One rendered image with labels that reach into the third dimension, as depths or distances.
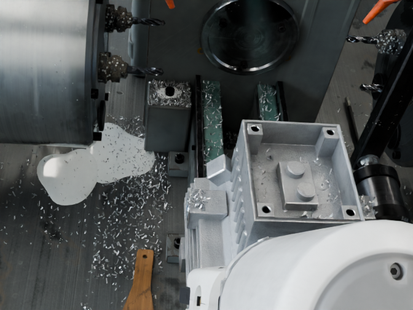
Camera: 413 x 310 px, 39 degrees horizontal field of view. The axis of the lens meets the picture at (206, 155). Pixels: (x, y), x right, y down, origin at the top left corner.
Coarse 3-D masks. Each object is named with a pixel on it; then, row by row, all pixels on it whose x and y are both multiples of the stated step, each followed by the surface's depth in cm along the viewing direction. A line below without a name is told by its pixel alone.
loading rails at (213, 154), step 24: (192, 96) 96; (216, 96) 93; (192, 120) 94; (216, 120) 89; (264, 120) 90; (288, 120) 90; (192, 144) 91; (216, 144) 86; (168, 168) 95; (192, 168) 88; (168, 240) 86
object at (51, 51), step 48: (0, 0) 64; (48, 0) 65; (96, 0) 67; (0, 48) 64; (48, 48) 65; (96, 48) 68; (0, 96) 66; (48, 96) 67; (96, 96) 68; (48, 144) 75
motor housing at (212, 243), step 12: (204, 180) 64; (228, 192) 61; (228, 204) 60; (228, 216) 59; (204, 228) 59; (216, 228) 59; (228, 228) 58; (192, 240) 60; (204, 240) 58; (216, 240) 58; (228, 240) 57; (192, 252) 59; (204, 252) 57; (216, 252) 57; (228, 252) 57; (192, 264) 59; (204, 264) 56; (216, 264) 56; (228, 264) 56
